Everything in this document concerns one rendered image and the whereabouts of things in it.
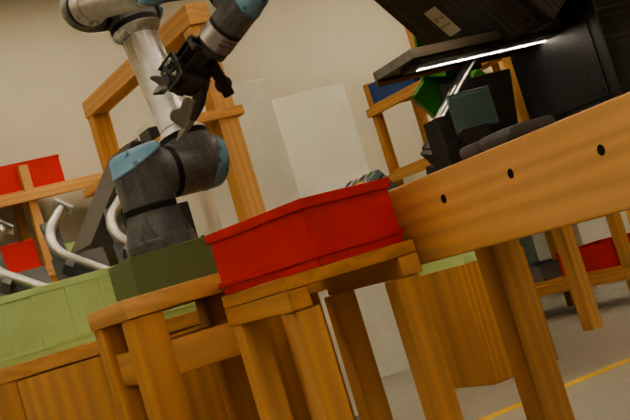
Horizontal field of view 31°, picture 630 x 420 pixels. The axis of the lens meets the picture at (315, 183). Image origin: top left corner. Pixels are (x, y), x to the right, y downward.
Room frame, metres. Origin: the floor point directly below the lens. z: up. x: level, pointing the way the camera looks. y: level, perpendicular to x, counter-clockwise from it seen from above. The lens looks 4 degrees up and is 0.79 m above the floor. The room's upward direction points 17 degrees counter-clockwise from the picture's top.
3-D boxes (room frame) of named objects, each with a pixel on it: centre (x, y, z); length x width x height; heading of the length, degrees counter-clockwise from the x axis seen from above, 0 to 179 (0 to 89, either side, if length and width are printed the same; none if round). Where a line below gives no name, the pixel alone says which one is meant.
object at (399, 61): (2.21, -0.38, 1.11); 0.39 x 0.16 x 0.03; 115
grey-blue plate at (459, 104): (2.18, -0.33, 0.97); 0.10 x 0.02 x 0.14; 115
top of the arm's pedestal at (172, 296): (2.45, 0.35, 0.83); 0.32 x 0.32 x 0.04; 26
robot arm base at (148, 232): (2.45, 0.35, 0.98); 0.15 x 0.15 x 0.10
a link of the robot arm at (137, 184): (2.45, 0.35, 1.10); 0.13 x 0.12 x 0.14; 127
